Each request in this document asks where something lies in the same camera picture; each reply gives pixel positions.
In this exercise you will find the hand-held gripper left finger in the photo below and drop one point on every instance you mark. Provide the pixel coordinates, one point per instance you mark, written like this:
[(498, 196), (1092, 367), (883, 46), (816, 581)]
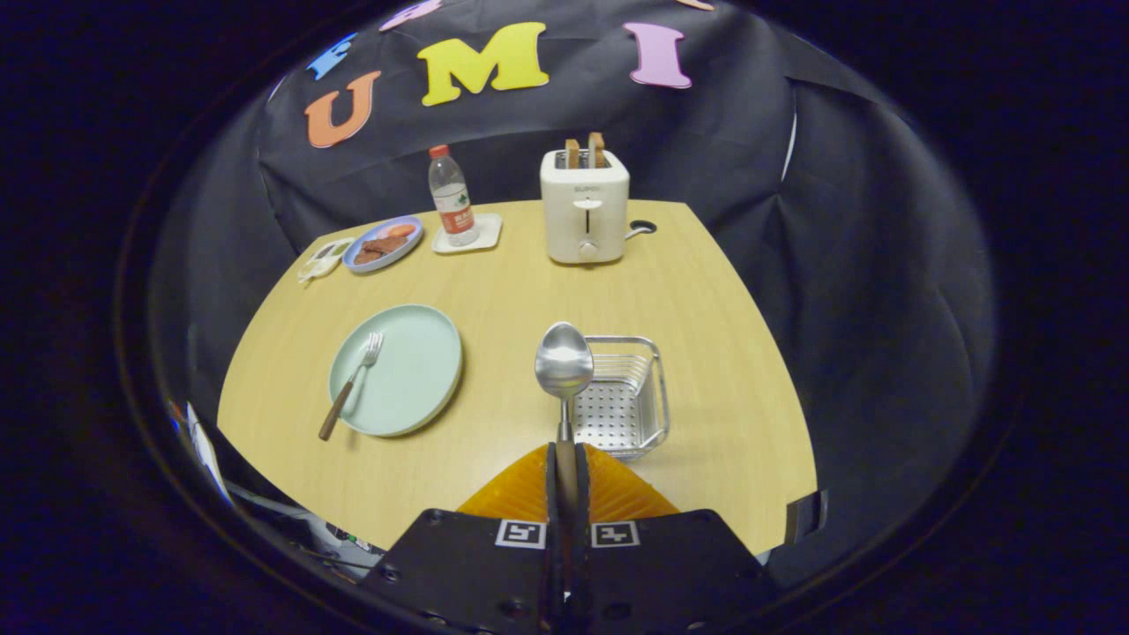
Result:
[(551, 564)]

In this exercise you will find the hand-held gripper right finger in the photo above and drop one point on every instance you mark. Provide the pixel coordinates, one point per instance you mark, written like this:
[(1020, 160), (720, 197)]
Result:
[(582, 564)]

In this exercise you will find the pale green round plate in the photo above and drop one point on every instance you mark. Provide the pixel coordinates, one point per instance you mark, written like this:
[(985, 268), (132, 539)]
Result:
[(410, 379)]

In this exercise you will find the white square coaster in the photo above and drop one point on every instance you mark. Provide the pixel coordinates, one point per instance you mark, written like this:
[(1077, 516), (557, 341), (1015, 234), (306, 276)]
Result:
[(487, 231)]

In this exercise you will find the blue oval plate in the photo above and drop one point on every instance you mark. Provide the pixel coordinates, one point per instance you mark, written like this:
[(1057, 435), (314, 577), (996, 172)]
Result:
[(370, 257)]

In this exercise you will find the cream white toaster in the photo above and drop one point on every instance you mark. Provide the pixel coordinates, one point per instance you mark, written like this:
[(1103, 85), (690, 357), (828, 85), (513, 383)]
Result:
[(585, 207)]

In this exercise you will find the black backdrop cloth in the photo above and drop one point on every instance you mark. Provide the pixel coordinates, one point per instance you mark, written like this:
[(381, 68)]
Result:
[(838, 309)]

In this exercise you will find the brown meat pieces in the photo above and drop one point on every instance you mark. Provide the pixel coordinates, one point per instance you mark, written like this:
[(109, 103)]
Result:
[(379, 246)]

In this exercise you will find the orange food slice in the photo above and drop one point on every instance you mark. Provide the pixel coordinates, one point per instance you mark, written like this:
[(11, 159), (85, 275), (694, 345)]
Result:
[(400, 230)]

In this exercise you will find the white condiment tray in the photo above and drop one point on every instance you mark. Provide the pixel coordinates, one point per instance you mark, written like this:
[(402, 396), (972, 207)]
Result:
[(325, 258)]

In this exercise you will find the clear water bottle red cap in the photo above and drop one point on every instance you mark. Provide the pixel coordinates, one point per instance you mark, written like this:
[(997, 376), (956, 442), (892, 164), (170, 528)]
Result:
[(452, 196)]

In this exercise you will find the toast bread slice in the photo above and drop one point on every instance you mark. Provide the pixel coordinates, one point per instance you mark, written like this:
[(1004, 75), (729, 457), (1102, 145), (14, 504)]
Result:
[(597, 149), (572, 153)]

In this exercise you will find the black table edge bracket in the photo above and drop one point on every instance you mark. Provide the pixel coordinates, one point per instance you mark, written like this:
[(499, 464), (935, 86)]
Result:
[(804, 517)]

